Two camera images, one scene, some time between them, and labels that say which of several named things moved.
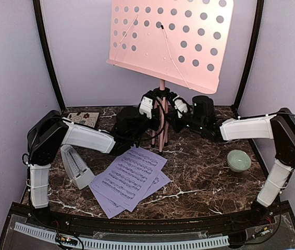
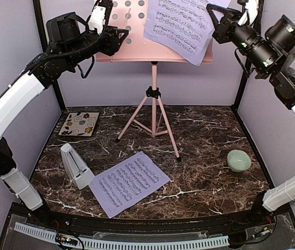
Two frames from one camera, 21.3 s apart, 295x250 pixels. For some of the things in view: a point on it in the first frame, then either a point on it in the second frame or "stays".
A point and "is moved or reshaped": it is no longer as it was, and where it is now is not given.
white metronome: [78, 173] stays
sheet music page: [126, 179] → [184, 27]
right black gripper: [174, 122] → [228, 22]
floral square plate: [89, 119] stays
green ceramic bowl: [238, 161] stays
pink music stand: [181, 42] is moved or reshaped
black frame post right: [251, 58] stays
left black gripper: [156, 114] → [111, 45]
